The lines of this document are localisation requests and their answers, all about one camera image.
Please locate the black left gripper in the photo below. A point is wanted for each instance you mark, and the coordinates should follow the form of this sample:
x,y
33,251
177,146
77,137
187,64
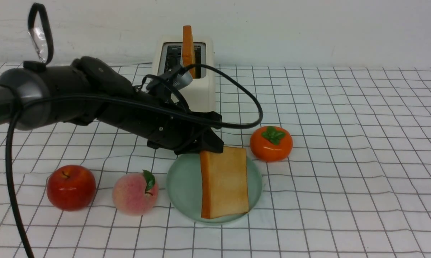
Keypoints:
x,y
172,133

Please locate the toast slice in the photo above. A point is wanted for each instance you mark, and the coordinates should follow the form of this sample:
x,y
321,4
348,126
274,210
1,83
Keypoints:
x,y
187,51
224,183

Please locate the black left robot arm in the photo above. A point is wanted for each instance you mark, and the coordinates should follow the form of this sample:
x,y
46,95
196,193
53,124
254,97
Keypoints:
x,y
89,90

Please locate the light green plate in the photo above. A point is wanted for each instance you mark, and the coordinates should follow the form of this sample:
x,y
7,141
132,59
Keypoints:
x,y
184,188

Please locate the orange persimmon with green leaf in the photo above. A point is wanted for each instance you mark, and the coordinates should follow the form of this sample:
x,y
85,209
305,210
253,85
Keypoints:
x,y
271,144

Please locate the pink peach with leaf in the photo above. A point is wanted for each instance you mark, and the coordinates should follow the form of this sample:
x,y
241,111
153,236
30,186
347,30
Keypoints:
x,y
136,193

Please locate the cream white toaster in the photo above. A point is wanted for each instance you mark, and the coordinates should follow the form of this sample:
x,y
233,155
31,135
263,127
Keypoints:
x,y
200,94

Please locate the red apple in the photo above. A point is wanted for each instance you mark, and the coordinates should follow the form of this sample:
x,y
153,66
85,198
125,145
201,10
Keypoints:
x,y
71,188

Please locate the white grid tablecloth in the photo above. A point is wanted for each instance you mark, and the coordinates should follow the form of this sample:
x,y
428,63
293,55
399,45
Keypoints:
x,y
357,183

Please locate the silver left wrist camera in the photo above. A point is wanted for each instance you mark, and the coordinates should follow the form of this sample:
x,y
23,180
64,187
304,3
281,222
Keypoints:
x,y
176,78

